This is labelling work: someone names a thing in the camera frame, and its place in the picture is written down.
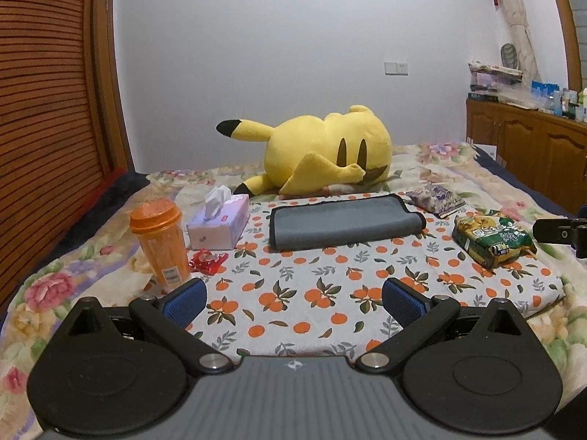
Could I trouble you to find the orange plastic cup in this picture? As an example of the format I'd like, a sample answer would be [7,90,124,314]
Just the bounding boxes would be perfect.
[130,198,190,291]

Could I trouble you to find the purple and grey towel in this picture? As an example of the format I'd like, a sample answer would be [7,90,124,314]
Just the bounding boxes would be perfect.
[270,194,427,251]

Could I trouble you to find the floral bed blanket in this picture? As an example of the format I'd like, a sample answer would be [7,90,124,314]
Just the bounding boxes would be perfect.
[1,166,586,439]

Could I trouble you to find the red candy wrapper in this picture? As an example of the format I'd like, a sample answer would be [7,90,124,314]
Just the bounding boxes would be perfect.
[188,249,229,275]

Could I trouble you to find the green snack packet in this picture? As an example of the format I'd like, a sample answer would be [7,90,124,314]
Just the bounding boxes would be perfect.
[452,216,537,270]

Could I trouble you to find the bottles on cabinet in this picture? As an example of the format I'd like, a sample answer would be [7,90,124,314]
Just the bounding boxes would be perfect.
[530,81,586,123]

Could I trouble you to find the wooden cabinet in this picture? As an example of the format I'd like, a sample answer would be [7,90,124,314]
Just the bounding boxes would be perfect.
[467,98,586,215]

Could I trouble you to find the yellow Pikachu plush toy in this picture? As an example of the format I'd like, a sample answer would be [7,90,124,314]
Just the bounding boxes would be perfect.
[216,105,392,197]

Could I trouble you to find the beige curtain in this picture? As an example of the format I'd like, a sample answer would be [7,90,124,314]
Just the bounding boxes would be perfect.
[499,0,540,88]

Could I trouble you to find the purple snack packet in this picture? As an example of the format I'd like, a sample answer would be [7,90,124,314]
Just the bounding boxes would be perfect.
[406,184,466,219]

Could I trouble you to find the orange-print white cloth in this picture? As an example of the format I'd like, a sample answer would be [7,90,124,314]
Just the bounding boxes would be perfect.
[186,202,564,360]

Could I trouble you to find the wooden slatted headboard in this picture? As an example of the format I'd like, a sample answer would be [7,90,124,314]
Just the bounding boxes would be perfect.
[1,0,131,305]

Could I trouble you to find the white wall switch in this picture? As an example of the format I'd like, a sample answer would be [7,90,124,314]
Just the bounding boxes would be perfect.
[384,62,409,76]

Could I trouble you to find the pink tissue box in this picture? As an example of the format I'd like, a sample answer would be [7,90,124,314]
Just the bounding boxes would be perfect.
[186,186,250,250]

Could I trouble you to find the stack of papers and books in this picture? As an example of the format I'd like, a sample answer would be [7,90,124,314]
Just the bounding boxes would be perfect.
[468,62,523,102]

